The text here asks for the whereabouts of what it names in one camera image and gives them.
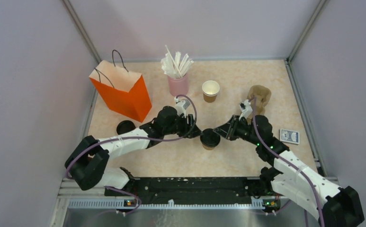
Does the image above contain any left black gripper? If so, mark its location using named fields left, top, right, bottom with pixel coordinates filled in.
left=163, top=113, right=203, bottom=139

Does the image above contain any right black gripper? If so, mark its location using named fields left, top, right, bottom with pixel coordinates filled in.
left=213, top=114, right=261, bottom=146

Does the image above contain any black plastic cup lid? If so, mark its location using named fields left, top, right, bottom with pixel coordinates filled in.
left=200, top=128, right=221, bottom=147

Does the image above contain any brown paper coffee cup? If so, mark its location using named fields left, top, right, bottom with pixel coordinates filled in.
left=202, top=145, right=215, bottom=150

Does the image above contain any orange paper bag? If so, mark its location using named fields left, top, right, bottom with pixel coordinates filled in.
left=89, top=49, right=152, bottom=122

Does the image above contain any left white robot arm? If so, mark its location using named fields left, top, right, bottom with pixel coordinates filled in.
left=65, top=106, right=201, bottom=196

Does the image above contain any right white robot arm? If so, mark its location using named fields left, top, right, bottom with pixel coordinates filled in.
left=214, top=115, right=365, bottom=227

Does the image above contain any stack of brown paper cups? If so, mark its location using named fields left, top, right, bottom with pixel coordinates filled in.
left=202, top=80, right=220, bottom=103

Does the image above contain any pink cylindrical straw holder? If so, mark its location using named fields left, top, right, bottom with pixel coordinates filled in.
left=167, top=75, right=189, bottom=96

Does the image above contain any blue playing card deck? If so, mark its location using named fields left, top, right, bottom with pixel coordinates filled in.
left=279, top=129, right=300, bottom=145

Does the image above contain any bundle of white wrapped straws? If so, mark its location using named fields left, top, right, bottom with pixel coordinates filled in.
left=161, top=46, right=194, bottom=79

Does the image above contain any black plastic lid stack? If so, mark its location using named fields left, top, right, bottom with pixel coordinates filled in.
left=116, top=120, right=136, bottom=135

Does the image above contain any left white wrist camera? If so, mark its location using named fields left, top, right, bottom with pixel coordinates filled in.
left=174, top=96, right=191, bottom=118

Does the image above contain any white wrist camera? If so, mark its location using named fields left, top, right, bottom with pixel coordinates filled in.
left=174, top=96, right=191, bottom=118
left=239, top=99, right=253, bottom=120

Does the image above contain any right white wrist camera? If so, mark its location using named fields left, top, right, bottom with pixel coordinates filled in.
left=239, top=99, right=253, bottom=120

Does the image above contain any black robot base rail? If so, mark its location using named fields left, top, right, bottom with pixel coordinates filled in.
left=122, top=177, right=281, bottom=205

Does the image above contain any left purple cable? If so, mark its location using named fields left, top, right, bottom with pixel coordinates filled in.
left=64, top=94, right=198, bottom=217

